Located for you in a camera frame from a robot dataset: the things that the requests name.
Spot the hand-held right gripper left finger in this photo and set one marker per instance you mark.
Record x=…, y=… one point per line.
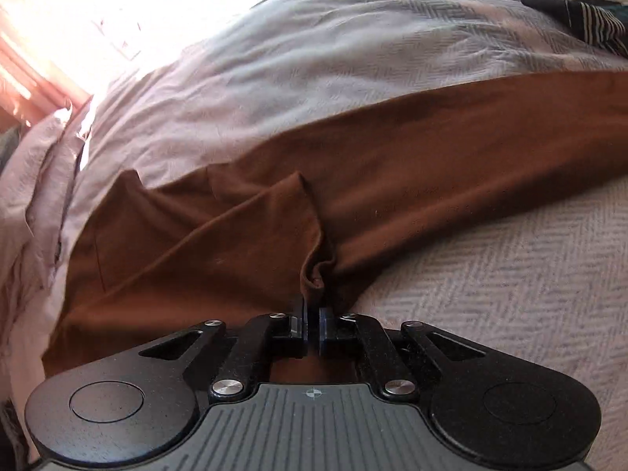
x=297, y=326

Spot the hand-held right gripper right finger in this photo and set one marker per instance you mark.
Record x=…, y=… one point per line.
x=325, y=328

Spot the brown garment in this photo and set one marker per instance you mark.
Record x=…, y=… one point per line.
x=392, y=171

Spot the grey pink herringbone blanket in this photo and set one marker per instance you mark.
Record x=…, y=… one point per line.
x=368, y=59

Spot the crumpled pink duvet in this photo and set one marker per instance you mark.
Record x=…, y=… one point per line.
x=34, y=216

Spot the dark striped garment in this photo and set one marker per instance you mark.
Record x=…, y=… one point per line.
x=584, y=17

